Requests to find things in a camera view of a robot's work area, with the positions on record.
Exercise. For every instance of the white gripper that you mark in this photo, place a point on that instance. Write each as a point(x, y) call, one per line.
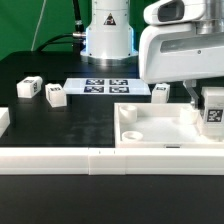
point(173, 53)

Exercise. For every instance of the white square tabletop panel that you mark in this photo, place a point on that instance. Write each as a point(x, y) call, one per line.
point(169, 125)

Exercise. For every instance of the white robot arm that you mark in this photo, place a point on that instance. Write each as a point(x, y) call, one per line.
point(207, 16)

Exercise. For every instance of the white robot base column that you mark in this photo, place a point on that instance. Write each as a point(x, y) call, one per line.
point(109, 37)

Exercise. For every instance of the white marker base plate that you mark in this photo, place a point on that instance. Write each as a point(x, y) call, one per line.
point(108, 86)

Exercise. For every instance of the white obstacle fence wall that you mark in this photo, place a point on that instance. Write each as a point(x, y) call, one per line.
point(111, 161)

